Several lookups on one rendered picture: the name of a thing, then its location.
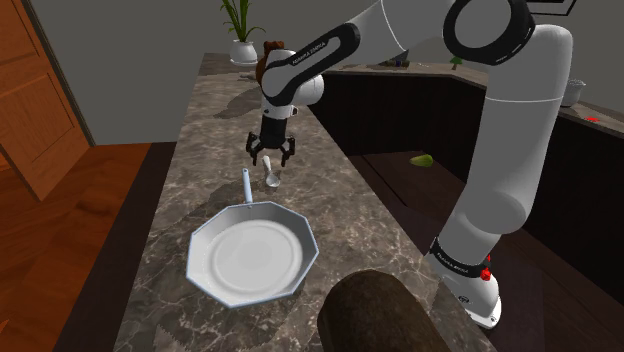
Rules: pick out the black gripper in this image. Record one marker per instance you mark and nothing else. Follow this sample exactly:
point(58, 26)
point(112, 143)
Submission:
point(273, 131)

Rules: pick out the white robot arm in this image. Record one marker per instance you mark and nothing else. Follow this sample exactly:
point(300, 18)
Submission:
point(516, 146)

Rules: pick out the silver spoon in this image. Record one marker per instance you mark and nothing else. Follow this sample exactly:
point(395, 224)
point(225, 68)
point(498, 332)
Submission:
point(272, 180)

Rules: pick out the green plant in white pot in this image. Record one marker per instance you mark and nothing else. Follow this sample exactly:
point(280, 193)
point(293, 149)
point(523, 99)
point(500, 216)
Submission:
point(242, 51)

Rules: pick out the brown figure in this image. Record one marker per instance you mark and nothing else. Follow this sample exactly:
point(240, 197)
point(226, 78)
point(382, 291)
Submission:
point(272, 46)

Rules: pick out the dark wooden counter cabinet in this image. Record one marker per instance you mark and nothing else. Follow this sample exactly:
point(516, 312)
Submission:
point(400, 112)

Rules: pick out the green avocado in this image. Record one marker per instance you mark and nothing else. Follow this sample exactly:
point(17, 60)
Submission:
point(422, 160)

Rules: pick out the dark brown rounded loaf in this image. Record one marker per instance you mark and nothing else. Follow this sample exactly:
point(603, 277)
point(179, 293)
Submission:
point(375, 317)

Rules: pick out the small green tree figure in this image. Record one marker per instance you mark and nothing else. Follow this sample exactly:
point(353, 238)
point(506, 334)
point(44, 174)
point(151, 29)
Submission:
point(456, 61)

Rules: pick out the wooden door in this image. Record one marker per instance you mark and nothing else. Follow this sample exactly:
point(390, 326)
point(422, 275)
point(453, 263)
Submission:
point(34, 97)

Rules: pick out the white ribbed pot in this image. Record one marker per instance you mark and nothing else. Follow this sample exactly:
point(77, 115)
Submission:
point(571, 93)

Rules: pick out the small red thing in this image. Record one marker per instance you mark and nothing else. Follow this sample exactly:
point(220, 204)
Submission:
point(592, 119)

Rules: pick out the black framed wall picture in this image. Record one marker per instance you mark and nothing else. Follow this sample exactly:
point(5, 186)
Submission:
point(556, 7)

